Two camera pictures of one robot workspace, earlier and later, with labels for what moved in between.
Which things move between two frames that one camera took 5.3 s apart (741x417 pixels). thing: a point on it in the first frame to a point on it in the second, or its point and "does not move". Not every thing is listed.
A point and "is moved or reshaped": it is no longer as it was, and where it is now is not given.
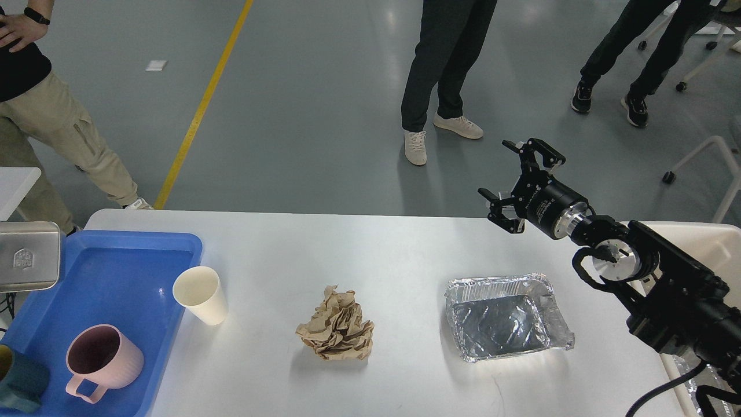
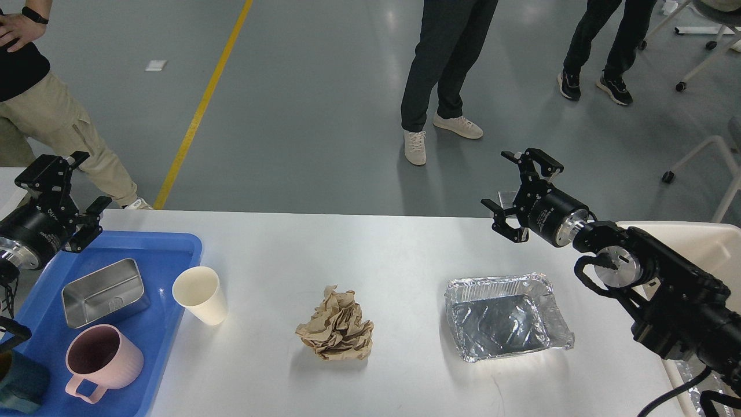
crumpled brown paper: (336, 330) does not move
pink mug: (103, 355) does not move
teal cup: (23, 386) does not move
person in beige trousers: (37, 103) does not move
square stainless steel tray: (29, 255) is moved or reshaped
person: (637, 17) to (635, 17)
